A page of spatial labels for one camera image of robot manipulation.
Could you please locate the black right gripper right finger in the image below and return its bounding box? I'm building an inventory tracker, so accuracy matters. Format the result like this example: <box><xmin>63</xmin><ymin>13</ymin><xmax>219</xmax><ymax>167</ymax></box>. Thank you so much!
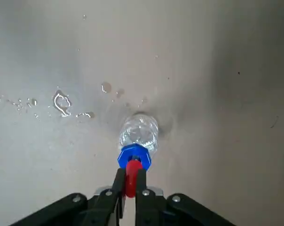
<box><xmin>134</xmin><ymin>168</ymin><xmax>237</xmax><ymax>226</ymax></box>

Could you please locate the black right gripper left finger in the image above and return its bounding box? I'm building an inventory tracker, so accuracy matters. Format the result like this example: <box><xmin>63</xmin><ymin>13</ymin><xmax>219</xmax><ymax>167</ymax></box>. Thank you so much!
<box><xmin>9</xmin><ymin>167</ymin><xmax>128</xmax><ymax>226</ymax></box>

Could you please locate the clear bottle blue cap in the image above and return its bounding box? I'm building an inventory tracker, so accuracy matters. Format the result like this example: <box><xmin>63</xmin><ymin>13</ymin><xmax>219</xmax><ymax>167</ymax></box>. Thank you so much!
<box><xmin>117</xmin><ymin>113</ymin><xmax>160</xmax><ymax>171</ymax></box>

